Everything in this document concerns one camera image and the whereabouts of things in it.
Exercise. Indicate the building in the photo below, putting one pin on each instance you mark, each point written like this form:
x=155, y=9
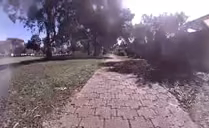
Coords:
x=8, y=46
x=205, y=21

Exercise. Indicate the grass verge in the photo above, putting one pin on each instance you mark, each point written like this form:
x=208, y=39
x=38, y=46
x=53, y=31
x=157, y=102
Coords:
x=52, y=83

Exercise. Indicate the reddish paved path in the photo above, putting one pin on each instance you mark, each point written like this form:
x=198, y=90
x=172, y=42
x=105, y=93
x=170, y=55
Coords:
x=115, y=100

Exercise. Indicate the grey asphalt road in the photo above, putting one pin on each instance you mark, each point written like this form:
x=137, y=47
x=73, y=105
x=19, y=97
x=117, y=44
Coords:
x=8, y=60

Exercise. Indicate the large dark tree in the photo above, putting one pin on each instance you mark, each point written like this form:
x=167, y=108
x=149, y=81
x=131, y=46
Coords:
x=48, y=33
x=98, y=26

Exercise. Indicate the dark fence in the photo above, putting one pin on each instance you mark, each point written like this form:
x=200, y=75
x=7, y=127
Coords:
x=178, y=50

